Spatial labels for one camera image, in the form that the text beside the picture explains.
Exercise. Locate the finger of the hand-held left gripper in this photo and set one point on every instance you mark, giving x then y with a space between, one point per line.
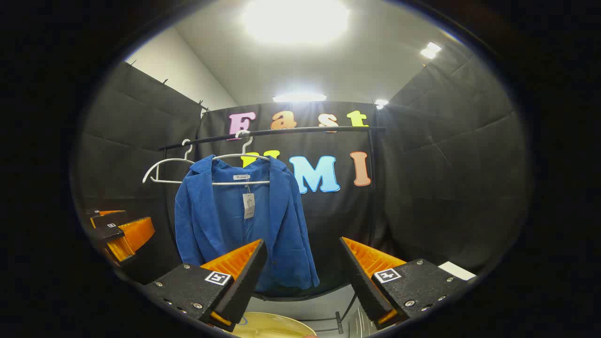
105 217
134 237

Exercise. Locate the black clothes rack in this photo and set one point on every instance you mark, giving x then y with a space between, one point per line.
371 188

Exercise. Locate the large ceiling light panel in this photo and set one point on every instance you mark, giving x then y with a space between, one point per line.
296 21

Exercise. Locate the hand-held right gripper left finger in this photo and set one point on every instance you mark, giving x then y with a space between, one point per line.
244 281

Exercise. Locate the beige round laundry hamper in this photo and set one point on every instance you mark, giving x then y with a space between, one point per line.
270 326

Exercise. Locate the small ceiling light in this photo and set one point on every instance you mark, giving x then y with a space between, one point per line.
381 103
430 49

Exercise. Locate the white hanger with wide shoulders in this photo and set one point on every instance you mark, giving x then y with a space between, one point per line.
162 164
235 156

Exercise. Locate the long ceiling light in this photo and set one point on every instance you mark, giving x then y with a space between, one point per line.
299 97

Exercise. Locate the black backdrop cloth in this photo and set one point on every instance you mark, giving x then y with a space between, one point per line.
446 178

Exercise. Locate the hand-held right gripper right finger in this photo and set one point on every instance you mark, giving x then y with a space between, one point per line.
364 286

